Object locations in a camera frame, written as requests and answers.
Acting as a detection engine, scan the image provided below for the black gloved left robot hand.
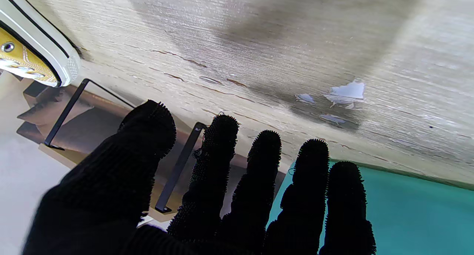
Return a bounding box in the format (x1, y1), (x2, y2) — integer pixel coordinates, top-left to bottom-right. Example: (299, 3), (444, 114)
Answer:
(22, 100), (377, 255)

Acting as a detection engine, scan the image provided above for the yellow canvas sneaker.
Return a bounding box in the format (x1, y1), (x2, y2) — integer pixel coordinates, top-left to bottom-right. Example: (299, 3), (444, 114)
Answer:
(0, 0), (81, 88)

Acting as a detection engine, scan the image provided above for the small wooden black-legged table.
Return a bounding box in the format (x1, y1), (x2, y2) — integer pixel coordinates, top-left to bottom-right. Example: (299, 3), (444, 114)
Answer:
(39, 78), (208, 223)

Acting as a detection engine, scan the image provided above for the white paper scrap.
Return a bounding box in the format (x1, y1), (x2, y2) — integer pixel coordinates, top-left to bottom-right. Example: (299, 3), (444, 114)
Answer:
(323, 81), (365, 110)
(320, 114), (347, 124)
(295, 93), (316, 105)

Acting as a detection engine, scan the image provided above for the green plastic basket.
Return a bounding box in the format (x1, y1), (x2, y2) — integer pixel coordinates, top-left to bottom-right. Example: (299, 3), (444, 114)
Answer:
(267, 159), (474, 255)

